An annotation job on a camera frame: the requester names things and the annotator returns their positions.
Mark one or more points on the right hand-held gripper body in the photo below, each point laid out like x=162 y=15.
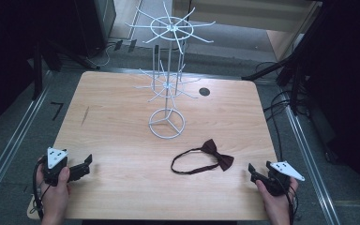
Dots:
x=279 y=176

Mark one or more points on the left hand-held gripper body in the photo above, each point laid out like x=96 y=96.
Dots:
x=53 y=164

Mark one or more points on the dark red bow tie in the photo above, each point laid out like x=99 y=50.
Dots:
x=206 y=157

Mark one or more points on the person's right hand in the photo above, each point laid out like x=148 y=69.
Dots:
x=276 y=203

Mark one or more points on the person's left hand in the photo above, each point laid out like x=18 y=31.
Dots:
x=55 y=195

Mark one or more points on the black grommet hole cover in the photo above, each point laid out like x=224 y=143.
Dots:
x=204 y=91

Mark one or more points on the black metal stand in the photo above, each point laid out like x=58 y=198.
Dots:
x=48 y=59
x=289 y=67

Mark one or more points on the dark cabinet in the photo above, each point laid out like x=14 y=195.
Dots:
x=95 y=26

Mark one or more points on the metal floor rail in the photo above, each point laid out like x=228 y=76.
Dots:
x=11 y=146
x=311 y=165

